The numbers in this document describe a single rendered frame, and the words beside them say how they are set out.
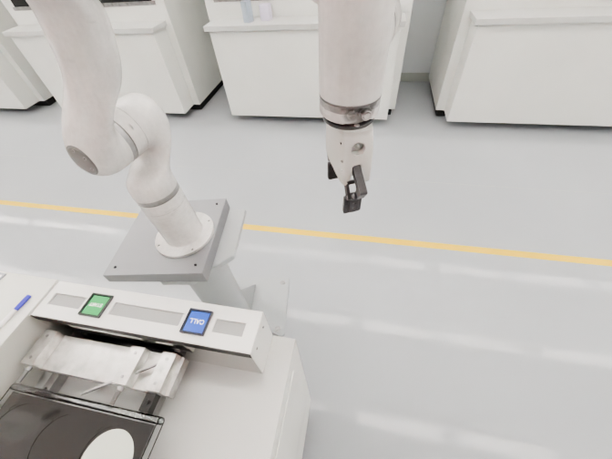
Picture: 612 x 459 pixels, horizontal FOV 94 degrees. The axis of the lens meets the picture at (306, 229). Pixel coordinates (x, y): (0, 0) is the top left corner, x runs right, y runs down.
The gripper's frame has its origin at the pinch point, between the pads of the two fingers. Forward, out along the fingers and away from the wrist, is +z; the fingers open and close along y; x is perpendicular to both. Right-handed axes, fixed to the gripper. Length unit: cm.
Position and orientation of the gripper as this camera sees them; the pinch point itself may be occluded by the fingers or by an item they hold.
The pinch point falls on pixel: (342, 189)
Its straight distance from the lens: 54.4
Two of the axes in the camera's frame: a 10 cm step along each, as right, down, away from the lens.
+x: -9.7, 2.2, -1.1
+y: -2.4, -7.6, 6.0
